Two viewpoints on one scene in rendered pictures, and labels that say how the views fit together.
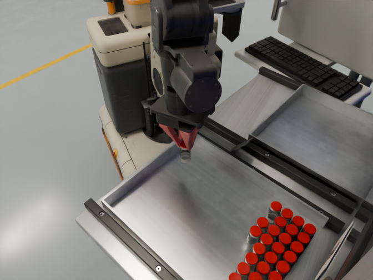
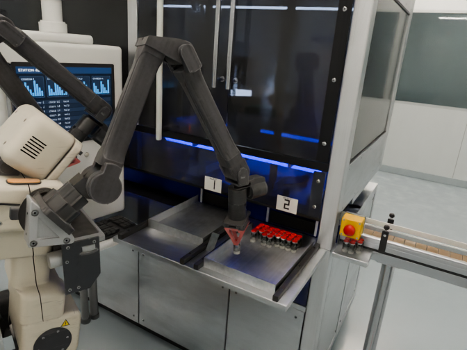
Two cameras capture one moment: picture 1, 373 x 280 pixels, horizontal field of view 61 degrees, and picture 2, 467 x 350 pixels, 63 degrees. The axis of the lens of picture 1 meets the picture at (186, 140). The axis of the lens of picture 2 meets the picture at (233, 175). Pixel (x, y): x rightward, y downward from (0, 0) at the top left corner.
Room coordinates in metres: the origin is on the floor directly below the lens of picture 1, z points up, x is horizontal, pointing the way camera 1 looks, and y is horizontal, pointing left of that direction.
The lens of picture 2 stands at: (0.71, 1.08, 1.57)
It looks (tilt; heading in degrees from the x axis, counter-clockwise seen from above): 18 degrees down; 256
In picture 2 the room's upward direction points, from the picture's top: 4 degrees clockwise
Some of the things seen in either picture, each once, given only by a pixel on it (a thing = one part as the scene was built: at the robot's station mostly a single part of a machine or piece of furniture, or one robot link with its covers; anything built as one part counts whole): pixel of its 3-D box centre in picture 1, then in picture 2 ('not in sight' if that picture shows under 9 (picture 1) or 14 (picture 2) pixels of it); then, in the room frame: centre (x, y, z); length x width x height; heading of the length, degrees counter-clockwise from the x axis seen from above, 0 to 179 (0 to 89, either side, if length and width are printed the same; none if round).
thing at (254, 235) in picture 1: (253, 236); (269, 241); (0.26, -0.12, 0.90); 0.02 x 0.02 x 0.05
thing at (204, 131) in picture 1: (222, 135); (204, 248); (0.51, -0.08, 0.91); 0.14 x 0.03 x 0.06; 47
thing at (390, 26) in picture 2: not in sight; (382, 77); (-0.28, -0.44, 1.50); 0.85 x 0.01 x 0.59; 48
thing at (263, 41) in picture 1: (300, 65); (87, 234); (0.94, -0.39, 0.82); 0.40 x 0.14 x 0.02; 38
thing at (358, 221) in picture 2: not in sight; (352, 225); (-0.02, -0.05, 0.99); 0.08 x 0.07 x 0.07; 48
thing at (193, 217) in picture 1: (211, 213); (261, 253); (0.32, -0.05, 0.90); 0.34 x 0.26 x 0.04; 47
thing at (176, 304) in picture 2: not in sight; (185, 231); (0.47, -1.13, 0.44); 2.06 x 1.00 x 0.88; 138
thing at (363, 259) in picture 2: not in sight; (353, 252); (-0.06, -0.07, 0.87); 0.14 x 0.13 x 0.02; 48
